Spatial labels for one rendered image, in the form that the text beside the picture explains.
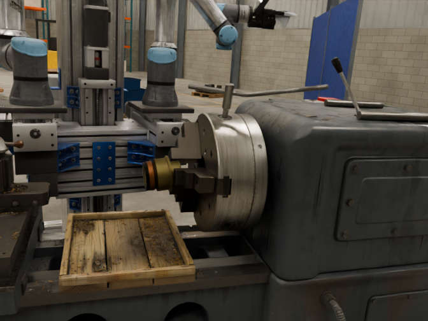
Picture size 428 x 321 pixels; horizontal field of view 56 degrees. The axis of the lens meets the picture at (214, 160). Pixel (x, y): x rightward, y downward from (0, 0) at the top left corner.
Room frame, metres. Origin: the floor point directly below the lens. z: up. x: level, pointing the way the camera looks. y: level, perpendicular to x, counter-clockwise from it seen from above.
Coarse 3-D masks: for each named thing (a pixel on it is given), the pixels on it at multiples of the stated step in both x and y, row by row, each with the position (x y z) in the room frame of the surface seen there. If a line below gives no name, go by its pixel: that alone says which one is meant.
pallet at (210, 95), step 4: (208, 84) 13.40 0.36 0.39; (212, 84) 13.62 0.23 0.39; (220, 88) 13.73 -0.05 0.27; (192, 92) 13.30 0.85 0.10; (196, 92) 13.20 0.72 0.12; (200, 92) 13.22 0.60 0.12; (204, 92) 13.25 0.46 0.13; (208, 92) 13.05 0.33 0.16; (212, 92) 13.04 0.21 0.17; (200, 96) 13.11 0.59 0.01; (204, 96) 13.17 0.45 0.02; (208, 96) 12.91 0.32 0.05; (212, 96) 12.92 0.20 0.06; (216, 96) 13.09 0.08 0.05; (220, 96) 13.29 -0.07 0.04
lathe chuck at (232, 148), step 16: (208, 128) 0.99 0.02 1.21; (224, 128) 0.96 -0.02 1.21; (240, 128) 0.97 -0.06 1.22; (208, 144) 0.98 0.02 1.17; (224, 144) 0.92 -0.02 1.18; (240, 144) 0.93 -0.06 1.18; (208, 160) 0.97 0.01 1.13; (224, 160) 0.90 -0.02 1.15; (240, 160) 0.91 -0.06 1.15; (240, 176) 0.90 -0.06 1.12; (240, 192) 0.90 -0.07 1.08; (208, 208) 0.94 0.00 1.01; (224, 208) 0.89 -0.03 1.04; (240, 208) 0.90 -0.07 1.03; (208, 224) 0.93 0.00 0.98; (240, 224) 0.94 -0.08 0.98
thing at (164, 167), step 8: (160, 160) 0.98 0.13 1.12; (168, 160) 0.98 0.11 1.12; (176, 160) 1.01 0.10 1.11; (144, 168) 1.00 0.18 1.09; (152, 168) 0.96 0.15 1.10; (160, 168) 0.96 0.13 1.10; (168, 168) 0.97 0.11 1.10; (144, 176) 1.01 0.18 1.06; (152, 176) 0.95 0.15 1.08; (160, 176) 0.95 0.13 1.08; (168, 176) 0.96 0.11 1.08; (152, 184) 0.95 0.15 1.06; (160, 184) 0.96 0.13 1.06; (168, 184) 0.96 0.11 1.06
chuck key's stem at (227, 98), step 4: (228, 84) 0.99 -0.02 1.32; (232, 84) 1.00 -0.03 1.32; (228, 88) 0.99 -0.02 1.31; (232, 88) 0.99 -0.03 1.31; (228, 92) 0.99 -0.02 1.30; (224, 96) 1.00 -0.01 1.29; (228, 96) 0.99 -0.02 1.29; (224, 100) 1.00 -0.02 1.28; (228, 100) 0.99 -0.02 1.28; (224, 104) 1.00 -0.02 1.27; (228, 104) 1.00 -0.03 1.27; (224, 108) 1.00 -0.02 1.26; (228, 108) 1.00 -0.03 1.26; (224, 112) 1.01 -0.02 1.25; (228, 112) 1.01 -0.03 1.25; (224, 116) 1.01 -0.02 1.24
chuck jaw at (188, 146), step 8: (184, 128) 1.07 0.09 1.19; (192, 128) 1.07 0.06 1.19; (184, 136) 1.06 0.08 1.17; (192, 136) 1.06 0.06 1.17; (176, 144) 1.06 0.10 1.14; (184, 144) 1.04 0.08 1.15; (192, 144) 1.05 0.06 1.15; (176, 152) 1.02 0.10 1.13; (184, 152) 1.03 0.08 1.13; (192, 152) 1.03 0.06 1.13; (200, 152) 1.04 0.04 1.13; (184, 160) 1.03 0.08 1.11; (192, 160) 1.04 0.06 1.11; (200, 160) 1.06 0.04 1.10
